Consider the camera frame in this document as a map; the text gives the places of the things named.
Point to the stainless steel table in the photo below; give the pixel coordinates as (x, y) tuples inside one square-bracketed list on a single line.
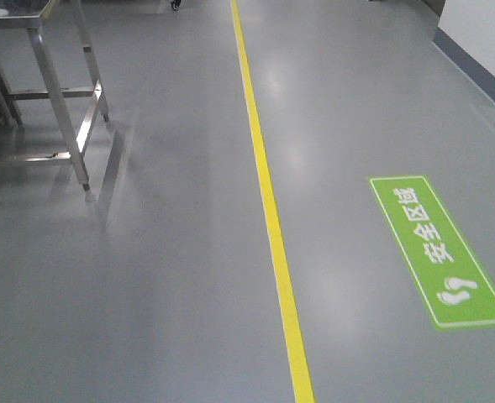
[(75, 109)]

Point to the yellow floor line tape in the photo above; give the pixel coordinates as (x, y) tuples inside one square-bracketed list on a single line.
[(302, 385)]

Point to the green floor safety sign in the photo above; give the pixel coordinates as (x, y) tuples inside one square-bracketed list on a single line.
[(456, 290)]

